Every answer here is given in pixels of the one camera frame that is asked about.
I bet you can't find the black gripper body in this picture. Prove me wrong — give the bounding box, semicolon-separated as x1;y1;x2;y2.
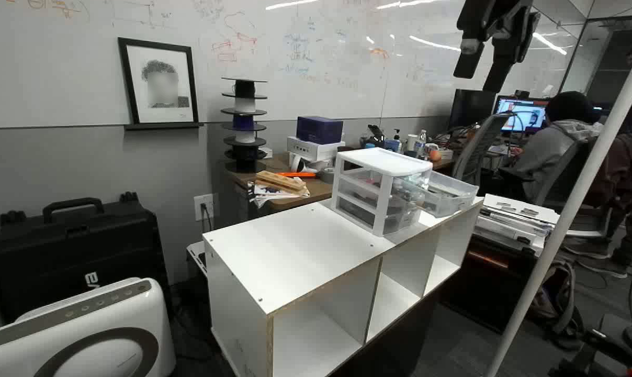
457;0;542;56

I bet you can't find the translucent plastic drawer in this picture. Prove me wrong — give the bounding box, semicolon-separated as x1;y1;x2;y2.
424;170;482;220

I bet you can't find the white plastic drawer unit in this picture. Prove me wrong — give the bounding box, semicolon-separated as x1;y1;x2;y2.
332;147;436;238

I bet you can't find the computer monitor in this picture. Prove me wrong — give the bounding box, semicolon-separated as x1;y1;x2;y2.
493;93;552;137

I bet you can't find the gray mesh office chair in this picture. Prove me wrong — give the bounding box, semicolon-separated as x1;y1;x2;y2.
451;110;517;189

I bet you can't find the person in gray hoodie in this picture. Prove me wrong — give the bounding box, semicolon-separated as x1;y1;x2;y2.
508;90;610;209

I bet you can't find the white pole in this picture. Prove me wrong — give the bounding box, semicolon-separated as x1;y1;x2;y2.
483;29;632;377

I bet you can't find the purple box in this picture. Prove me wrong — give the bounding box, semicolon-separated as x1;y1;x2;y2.
296;114;345;147

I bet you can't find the dark maroon office chair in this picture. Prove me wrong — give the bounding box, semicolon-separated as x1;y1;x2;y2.
595;128;632;240

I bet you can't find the white cardboard box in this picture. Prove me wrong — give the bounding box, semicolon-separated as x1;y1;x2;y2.
285;133;347;168

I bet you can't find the wooden desk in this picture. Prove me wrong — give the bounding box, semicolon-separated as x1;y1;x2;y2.
225;155;338;215

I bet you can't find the orange tool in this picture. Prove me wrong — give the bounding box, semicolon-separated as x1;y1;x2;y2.
276;168;321;180

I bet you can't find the black storage cabinet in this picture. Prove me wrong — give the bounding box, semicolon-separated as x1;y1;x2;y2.
439;234;542;330

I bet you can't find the light wood block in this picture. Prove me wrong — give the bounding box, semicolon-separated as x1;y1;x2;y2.
256;170;313;199

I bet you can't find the stack of filament spools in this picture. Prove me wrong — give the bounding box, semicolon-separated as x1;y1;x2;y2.
221;72;270;174

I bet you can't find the crumpled white paper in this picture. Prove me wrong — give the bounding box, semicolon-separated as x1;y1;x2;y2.
247;184;291;211

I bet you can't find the white shelf unit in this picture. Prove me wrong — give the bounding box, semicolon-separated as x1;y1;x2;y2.
202;197;486;377

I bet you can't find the black framed picture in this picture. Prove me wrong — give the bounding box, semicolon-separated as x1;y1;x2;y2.
118;36;205;131

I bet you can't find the black hard carrying case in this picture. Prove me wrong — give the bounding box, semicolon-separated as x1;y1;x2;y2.
0;190;170;325

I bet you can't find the white air purifier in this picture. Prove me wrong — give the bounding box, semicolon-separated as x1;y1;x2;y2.
0;275;179;377

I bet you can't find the gray coiled hose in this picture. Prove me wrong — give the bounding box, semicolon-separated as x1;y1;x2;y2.
529;259;585;345

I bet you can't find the white wall outlet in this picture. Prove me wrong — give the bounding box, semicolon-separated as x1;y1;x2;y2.
194;192;218;223

